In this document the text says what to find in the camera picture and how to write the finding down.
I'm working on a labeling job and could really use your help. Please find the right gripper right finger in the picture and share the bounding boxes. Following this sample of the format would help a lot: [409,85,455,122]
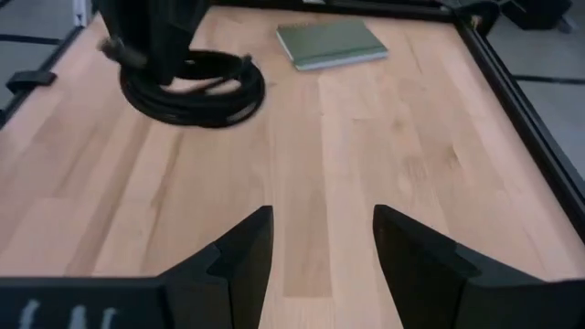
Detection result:
[371,204,552,329]

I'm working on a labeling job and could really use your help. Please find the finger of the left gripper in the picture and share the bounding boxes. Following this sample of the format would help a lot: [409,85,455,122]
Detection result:
[96,0,157,83]
[153,0,212,87]

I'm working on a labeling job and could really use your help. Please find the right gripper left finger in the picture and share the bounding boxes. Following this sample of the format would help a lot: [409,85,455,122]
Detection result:
[157,205,275,329]

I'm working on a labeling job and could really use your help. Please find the round black USB-C cable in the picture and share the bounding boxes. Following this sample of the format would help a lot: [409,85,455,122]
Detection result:
[98,38,268,130]

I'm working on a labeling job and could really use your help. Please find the white plastic piece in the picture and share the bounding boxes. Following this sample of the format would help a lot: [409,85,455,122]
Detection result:
[71,0,95,27]

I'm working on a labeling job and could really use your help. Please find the green spiral notebook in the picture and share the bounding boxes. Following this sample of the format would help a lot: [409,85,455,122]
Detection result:
[274,17,390,72]

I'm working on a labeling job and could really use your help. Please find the black equipment case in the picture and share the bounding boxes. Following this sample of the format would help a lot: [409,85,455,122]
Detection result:
[499,0,573,32]

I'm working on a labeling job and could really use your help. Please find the black frame clip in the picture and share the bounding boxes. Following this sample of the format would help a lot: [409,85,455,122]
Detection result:
[5,69,59,96]

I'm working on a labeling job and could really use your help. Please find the black aluminium table frame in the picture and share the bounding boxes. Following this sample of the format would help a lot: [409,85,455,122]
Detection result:
[0,0,585,244]

